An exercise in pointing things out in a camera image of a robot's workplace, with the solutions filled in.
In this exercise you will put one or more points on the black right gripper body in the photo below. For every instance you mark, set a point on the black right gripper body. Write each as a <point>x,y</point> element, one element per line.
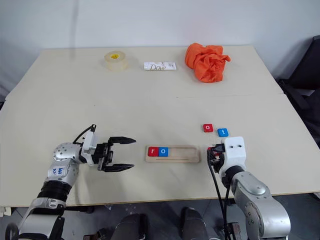
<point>217,163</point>

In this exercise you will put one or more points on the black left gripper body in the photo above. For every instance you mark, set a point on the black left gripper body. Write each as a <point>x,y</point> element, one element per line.
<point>103,155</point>

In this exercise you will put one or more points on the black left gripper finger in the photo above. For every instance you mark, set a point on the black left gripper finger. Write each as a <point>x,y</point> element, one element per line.
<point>120,167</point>
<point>122,140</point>

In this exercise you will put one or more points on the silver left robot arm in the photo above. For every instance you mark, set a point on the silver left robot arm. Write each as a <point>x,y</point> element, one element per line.
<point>62,153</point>

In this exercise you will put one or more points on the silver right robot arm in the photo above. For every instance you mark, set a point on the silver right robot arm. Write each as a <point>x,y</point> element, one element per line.
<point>250,190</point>

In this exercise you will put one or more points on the blue letter t block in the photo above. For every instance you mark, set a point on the blue letter t block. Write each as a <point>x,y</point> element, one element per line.
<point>222,132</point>

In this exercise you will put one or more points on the red letter r block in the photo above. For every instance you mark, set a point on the red letter r block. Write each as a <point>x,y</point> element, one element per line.
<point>153,151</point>

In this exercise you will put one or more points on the wooden letter tray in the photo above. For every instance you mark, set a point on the wooden letter tray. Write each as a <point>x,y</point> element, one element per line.
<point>185,155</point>

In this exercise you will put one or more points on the red letter o block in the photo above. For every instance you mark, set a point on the red letter o block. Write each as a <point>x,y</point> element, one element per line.
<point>208,128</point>

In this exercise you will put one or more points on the blue letter o block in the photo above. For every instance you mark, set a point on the blue letter o block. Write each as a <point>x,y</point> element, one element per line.
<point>163,151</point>

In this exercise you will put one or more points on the dark rounded shape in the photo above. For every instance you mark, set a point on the dark rounded shape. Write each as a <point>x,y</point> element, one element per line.
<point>193,223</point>
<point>131,226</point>

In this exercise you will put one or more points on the clear tape roll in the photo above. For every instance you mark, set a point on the clear tape roll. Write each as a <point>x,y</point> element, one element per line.
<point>115,61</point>

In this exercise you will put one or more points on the white Dove soap box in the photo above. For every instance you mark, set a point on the white Dove soap box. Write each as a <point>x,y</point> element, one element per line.
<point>160,66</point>

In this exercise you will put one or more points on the crumpled orange cloth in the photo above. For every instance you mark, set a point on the crumpled orange cloth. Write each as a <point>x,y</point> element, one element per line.
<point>206,63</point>

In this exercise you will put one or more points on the black chair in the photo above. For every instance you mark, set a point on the black chair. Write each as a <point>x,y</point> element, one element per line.
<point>303,75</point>

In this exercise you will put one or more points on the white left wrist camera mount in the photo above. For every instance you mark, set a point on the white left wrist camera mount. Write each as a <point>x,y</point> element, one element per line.
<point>88,143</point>

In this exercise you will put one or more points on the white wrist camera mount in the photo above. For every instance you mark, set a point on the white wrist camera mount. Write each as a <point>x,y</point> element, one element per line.
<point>88,143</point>
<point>234,152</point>

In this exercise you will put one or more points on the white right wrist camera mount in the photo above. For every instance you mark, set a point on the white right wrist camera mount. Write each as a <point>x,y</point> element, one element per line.
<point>234,152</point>

